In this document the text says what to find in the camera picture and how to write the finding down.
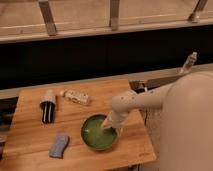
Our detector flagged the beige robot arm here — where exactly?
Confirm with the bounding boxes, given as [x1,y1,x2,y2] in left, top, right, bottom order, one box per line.
[102,71,213,171]

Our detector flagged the right metal rail bracket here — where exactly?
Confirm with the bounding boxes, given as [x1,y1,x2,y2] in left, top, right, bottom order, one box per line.
[188,0,208,23]

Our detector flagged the grey black brush head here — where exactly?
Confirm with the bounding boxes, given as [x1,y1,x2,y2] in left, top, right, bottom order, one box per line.
[40,90,56,124]

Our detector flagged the green ceramic bowl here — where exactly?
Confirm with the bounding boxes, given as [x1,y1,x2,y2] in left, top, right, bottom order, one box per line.
[81,114,117,151]

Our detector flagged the blue sponge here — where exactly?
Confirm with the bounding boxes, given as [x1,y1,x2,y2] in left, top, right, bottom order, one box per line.
[49,134,70,159]

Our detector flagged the wooden cutting board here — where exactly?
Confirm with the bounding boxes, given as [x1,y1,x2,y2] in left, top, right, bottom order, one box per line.
[0,79,156,171]

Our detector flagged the left metal rail bracket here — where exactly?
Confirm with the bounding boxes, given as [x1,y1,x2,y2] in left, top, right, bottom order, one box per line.
[38,0,57,36]

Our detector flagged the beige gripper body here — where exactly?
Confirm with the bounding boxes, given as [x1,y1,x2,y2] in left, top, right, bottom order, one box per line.
[101,111,129,129]

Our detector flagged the metal rail bracket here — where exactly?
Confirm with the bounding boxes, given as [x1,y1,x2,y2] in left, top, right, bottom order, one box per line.
[188,0,208,23]
[109,0,120,31]
[38,0,57,36]

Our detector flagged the middle metal rail bracket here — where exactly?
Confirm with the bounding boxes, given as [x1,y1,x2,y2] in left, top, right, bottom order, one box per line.
[109,0,120,31]

